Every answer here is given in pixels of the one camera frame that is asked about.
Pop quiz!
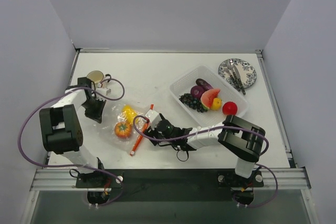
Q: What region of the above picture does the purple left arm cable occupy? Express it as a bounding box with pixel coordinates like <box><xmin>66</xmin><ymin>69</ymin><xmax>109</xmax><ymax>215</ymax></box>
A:
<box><xmin>18</xmin><ymin>78</ymin><xmax>125</xmax><ymax>206</ymax></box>

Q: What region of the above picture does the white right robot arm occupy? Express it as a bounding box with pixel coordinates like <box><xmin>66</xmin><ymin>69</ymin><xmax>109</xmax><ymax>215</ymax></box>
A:
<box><xmin>143</xmin><ymin>110</ymin><xmax>269</xmax><ymax>186</ymax></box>

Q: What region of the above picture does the aluminium front rail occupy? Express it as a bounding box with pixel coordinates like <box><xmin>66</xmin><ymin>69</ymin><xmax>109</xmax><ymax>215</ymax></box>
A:
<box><xmin>31</xmin><ymin>168</ymin><xmax>311</xmax><ymax>191</ymax></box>

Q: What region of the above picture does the metal fork dark handle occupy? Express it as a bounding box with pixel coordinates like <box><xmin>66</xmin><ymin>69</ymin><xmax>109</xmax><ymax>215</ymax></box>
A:
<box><xmin>225</xmin><ymin>61</ymin><xmax>246</xmax><ymax>95</ymax></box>

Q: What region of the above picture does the fake yellow banana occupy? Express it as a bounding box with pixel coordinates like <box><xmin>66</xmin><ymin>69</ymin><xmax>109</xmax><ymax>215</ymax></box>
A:
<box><xmin>122</xmin><ymin>105</ymin><xmax>139</xmax><ymax>124</ymax></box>

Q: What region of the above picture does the blue floral plate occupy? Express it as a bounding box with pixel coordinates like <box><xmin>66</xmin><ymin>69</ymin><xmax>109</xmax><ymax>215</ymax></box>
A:
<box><xmin>217</xmin><ymin>58</ymin><xmax>257</xmax><ymax>89</ymax></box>

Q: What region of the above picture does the clear zip bag orange seal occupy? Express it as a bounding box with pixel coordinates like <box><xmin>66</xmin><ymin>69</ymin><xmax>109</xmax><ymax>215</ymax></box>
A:
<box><xmin>95</xmin><ymin>102</ymin><xmax>154</xmax><ymax>156</ymax></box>

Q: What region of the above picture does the fake dark grape bunch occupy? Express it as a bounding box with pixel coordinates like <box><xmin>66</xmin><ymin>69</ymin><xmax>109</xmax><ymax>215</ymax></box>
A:
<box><xmin>179</xmin><ymin>93</ymin><xmax>207</xmax><ymax>113</ymax></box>

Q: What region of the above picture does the fake watermelon slice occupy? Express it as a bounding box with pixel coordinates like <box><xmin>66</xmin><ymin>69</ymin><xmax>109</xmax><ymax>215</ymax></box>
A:
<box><xmin>201</xmin><ymin>89</ymin><xmax>220</xmax><ymax>110</ymax></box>

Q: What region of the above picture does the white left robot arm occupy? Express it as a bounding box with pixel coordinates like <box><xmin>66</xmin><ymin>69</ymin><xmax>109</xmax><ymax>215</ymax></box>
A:
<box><xmin>39</xmin><ymin>77</ymin><xmax>108</xmax><ymax>188</ymax></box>

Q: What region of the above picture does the cream mug black handle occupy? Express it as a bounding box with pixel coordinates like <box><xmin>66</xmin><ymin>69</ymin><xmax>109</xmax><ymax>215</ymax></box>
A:
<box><xmin>86</xmin><ymin>70</ymin><xmax>111</xmax><ymax>89</ymax></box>

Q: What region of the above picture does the fake red apple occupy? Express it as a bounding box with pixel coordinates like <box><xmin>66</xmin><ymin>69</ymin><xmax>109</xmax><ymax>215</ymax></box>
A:
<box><xmin>222</xmin><ymin>101</ymin><xmax>238</xmax><ymax>115</ymax></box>

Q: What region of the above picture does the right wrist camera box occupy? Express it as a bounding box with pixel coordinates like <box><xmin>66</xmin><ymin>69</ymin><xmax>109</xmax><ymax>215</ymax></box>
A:
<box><xmin>145</xmin><ymin>109</ymin><xmax>161</xmax><ymax>129</ymax></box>

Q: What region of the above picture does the purple fake onion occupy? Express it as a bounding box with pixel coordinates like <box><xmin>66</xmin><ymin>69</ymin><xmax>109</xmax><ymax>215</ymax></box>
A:
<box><xmin>190</xmin><ymin>86</ymin><xmax>205</xmax><ymax>99</ymax></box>

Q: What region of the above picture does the fake yellow lemon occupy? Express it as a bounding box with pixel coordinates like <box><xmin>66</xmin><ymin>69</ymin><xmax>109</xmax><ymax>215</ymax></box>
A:
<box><xmin>210</xmin><ymin>98</ymin><xmax>222</xmax><ymax>111</ymax></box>

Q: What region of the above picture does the fake orange persimmon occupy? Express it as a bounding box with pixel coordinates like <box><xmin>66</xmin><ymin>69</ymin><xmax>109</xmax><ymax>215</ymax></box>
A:
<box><xmin>114</xmin><ymin>122</ymin><xmax>132</xmax><ymax>138</ymax></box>

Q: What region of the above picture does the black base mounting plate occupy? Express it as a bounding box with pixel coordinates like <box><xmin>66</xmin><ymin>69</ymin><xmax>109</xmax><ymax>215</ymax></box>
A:
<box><xmin>69</xmin><ymin>169</ymin><xmax>264</xmax><ymax>205</ymax></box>

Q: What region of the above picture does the white plastic basket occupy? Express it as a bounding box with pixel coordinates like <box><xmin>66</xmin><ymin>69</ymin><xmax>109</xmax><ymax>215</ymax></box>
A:
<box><xmin>169</xmin><ymin>65</ymin><xmax>249</xmax><ymax>127</ymax></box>

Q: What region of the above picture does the fake purple eggplant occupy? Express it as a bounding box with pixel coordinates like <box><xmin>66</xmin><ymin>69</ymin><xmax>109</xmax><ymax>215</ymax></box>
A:
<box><xmin>196</xmin><ymin>78</ymin><xmax>213</xmax><ymax>91</ymax></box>

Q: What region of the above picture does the metal spoon dark handle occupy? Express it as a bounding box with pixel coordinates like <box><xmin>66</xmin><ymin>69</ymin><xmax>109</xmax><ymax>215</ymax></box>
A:
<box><xmin>226</xmin><ymin>59</ymin><xmax>241</xmax><ymax>91</ymax></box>

